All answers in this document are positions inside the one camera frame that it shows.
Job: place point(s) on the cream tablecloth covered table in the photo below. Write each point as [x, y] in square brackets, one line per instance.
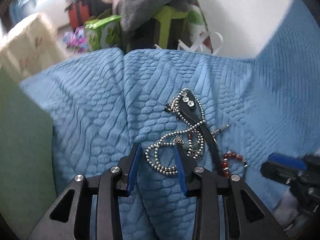
[27, 45]

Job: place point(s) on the leaf print panel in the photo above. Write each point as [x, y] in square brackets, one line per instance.
[197, 17]

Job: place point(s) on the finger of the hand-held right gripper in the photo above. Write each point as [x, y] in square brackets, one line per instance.
[287, 160]
[280, 172]

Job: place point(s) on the green plastic stool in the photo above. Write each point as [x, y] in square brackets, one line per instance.
[165, 27]

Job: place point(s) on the green printed carton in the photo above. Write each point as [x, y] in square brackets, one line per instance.
[101, 33]

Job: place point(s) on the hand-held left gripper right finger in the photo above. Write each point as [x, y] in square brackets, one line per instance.
[181, 172]

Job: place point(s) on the red suitcase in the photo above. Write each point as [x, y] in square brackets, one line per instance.
[78, 13]

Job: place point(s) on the white bag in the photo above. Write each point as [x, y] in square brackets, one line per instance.
[197, 45]

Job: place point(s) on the pale green cardboard box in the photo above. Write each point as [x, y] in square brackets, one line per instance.
[22, 142]

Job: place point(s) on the black rhinestone leather choker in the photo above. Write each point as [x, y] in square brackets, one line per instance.
[207, 140]

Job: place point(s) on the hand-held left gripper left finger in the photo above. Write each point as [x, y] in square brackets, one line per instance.
[132, 170]

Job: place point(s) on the colourful purple cloth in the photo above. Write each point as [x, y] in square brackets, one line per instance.
[77, 40]

